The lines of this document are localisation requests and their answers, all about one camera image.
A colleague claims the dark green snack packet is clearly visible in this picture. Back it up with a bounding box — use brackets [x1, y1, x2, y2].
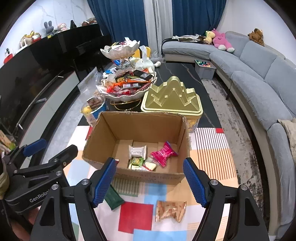
[104, 185, 125, 210]

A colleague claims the green yellow candy packet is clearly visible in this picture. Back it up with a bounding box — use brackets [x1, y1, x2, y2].
[128, 157, 144, 169]

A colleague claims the clear bag yellow snack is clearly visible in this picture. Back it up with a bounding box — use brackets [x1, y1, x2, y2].
[142, 158, 157, 171]

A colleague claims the gold fortune biscuit packet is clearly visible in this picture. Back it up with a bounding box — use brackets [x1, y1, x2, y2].
[156, 200, 187, 223]

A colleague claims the person left hand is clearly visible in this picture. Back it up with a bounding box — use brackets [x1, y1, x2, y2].
[1, 160, 39, 240]

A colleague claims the white tv cabinet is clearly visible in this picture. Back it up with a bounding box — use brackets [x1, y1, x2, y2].
[20, 72, 79, 147]

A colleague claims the yellow bear figurine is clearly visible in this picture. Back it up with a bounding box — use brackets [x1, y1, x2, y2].
[81, 105, 92, 115]

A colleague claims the brown cardboard box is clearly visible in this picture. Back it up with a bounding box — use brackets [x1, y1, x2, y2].
[82, 111, 190, 185]

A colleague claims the clear nut jar blue label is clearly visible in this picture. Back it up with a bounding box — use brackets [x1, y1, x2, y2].
[81, 95, 106, 126]

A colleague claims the white snack packet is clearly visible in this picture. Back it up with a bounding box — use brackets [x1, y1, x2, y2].
[128, 146, 147, 159]

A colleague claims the black television screen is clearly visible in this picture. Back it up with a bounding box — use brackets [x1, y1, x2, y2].
[1, 24, 111, 134]

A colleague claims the colourful patterned play mat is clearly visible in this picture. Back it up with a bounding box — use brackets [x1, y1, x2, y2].
[65, 126, 238, 240]

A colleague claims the lower white snack bowl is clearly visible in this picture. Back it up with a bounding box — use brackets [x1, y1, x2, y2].
[96, 67, 157, 102]

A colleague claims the white snack bowl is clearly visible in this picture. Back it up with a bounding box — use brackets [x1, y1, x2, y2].
[96, 67, 157, 102]
[100, 37, 140, 60]

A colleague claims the pink snack packet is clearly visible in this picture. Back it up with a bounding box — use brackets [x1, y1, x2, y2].
[150, 142, 178, 168]

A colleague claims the beige blanket on sofa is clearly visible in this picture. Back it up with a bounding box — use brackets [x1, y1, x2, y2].
[277, 118, 296, 163]

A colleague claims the upper white snack bowl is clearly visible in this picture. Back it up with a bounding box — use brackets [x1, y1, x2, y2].
[100, 37, 140, 60]

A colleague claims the gold mountain shaped lid box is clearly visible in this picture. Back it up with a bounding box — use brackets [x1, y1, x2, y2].
[141, 76, 203, 133]

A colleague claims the grey bunny plush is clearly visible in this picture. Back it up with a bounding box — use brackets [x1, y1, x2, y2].
[44, 21, 54, 36]

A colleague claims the blue curtain left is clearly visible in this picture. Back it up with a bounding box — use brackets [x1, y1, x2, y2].
[88, 0, 148, 46]

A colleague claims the blue curtain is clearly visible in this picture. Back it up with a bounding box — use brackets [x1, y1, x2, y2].
[171, 0, 226, 36]
[88, 0, 148, 46]

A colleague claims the black marble coffee table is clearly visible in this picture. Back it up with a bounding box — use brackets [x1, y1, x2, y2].
[97, 63, 222, 133]

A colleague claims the grey sectional sofa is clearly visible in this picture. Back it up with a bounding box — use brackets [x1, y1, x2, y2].
[162, 31, 295, 240]

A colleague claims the grey storage bin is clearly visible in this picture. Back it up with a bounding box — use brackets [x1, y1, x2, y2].
[195, 59, 216, 80]

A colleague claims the blue curtain right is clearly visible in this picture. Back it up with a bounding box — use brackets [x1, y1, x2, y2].
[171, 0, 226, 36]

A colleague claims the yellow plush toy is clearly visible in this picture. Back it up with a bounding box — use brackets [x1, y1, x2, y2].
[203, 31, 216, 45]

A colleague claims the pink plush toy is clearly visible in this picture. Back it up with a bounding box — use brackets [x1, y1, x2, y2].
[212, 28, 235, 53]

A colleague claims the brown teddy bear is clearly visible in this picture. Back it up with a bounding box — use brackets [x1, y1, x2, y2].
[248, 28, 264, 46]

